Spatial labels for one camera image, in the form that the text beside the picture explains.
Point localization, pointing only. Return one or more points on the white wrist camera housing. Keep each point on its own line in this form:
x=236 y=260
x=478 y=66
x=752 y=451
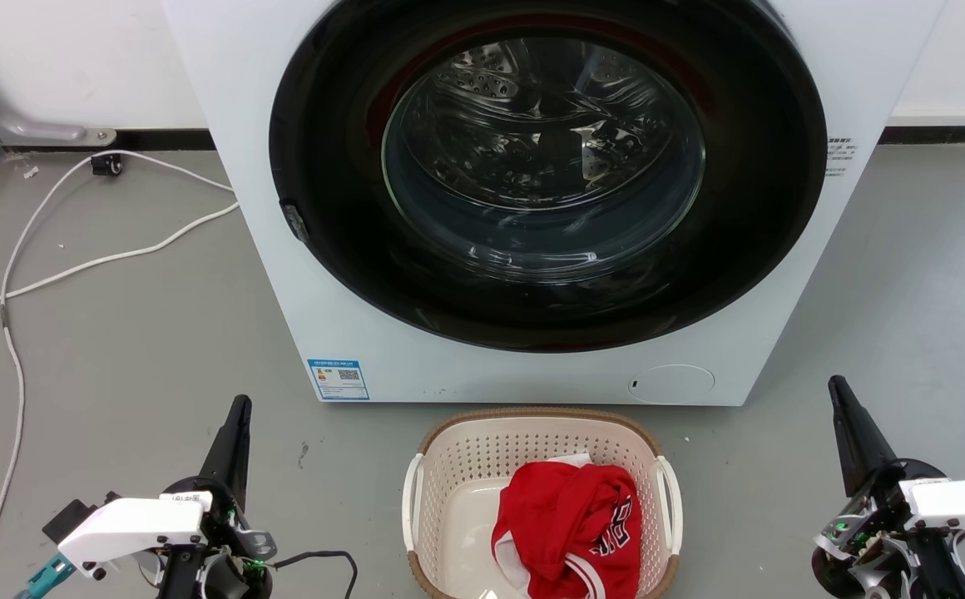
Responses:
x=129 y=526
x=961 y=503

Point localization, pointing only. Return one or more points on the round white filter cover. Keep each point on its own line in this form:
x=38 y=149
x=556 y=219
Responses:
x=671 y=384

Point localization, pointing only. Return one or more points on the small black plug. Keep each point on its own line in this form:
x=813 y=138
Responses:
x=106 y=164

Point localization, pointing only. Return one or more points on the blue energy label sticker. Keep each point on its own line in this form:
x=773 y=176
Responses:
x=338 y=379

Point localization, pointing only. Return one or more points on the beige perforated laundry basket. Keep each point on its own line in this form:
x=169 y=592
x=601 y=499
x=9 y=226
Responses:
x=466 y=491

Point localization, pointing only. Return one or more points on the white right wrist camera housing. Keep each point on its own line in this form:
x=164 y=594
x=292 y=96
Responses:
x=961 y=503

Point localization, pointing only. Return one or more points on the red sports jersey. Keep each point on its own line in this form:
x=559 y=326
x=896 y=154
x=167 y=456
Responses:
x=566 y=524

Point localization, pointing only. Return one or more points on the black round washer door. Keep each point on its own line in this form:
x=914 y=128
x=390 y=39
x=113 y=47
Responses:
x=341 y=249

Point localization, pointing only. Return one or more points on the white front-load washing machine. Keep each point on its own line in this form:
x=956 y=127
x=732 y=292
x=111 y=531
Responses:
x=249 y=274

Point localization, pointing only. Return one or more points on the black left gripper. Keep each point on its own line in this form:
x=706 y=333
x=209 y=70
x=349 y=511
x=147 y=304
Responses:
x=229 y=532

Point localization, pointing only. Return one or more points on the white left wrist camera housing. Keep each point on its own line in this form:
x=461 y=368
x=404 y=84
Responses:
x=129 y=526

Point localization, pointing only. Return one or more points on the grey drain pipe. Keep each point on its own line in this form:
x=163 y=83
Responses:
x=0 y=116

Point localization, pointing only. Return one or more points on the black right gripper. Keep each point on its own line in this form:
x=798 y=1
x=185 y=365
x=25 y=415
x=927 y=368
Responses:
x=873 y=532

